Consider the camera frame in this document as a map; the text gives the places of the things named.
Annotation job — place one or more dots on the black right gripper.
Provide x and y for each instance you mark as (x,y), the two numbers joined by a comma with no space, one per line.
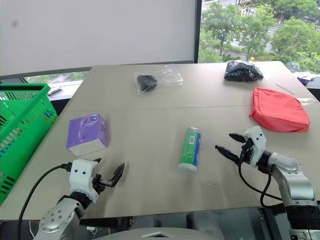
(247,153)

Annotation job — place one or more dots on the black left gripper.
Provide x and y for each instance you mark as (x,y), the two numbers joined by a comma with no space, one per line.
(98,183)

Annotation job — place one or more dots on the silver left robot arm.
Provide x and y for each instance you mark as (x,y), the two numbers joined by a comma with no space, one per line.
(60,215)

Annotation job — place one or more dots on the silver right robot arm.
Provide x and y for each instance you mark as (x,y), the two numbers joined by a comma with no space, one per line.
(292,180)

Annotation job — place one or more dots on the green plastic shopping basket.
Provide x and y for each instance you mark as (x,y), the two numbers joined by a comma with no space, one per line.
(23,120)

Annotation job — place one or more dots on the purple tissue pack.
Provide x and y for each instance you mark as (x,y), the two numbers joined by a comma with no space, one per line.
(86,133)

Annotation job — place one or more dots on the green and blue can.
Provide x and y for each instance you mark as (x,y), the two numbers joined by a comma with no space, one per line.
(190,152)

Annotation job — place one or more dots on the red fabric pouch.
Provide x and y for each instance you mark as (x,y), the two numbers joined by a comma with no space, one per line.
(278,110)

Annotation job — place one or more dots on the black crinkled packet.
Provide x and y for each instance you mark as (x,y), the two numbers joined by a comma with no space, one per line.
(241,71)

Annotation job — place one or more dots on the white flat device on sill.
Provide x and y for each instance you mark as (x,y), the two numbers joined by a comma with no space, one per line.
(53,91)

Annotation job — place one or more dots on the clear bag with black item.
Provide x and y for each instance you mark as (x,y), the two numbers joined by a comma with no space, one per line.
(150,81)

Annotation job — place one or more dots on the purple object on side desk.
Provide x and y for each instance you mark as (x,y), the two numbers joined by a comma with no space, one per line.
(306,79)

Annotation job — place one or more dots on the white roller blind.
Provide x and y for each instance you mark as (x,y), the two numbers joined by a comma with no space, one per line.
(97,35)

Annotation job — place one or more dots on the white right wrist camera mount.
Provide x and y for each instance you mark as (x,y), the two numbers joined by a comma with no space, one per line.
(257,142)

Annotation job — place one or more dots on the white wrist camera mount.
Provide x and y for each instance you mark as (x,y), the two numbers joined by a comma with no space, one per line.
(257,142)
(82,177)

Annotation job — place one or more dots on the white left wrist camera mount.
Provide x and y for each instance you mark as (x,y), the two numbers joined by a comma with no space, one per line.
(82,177)

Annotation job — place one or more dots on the dark window frame post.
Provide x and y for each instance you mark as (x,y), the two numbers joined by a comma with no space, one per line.
(197,30)

